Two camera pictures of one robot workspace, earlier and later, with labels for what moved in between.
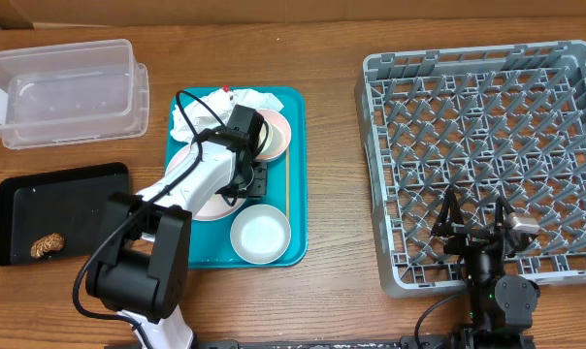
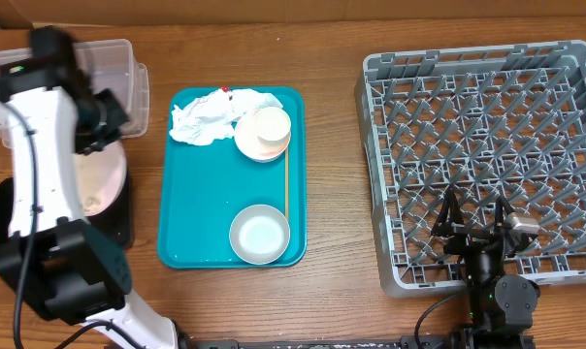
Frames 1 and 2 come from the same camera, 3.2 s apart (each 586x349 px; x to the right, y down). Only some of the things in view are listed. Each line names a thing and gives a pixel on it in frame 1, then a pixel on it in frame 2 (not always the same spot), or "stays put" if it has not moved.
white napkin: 222,104 stays put
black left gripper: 258,190 → 94,142
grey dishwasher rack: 522,122 stays put
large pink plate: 218,206 → 101,175
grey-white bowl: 260,234 stays put
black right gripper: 474,232 stays put
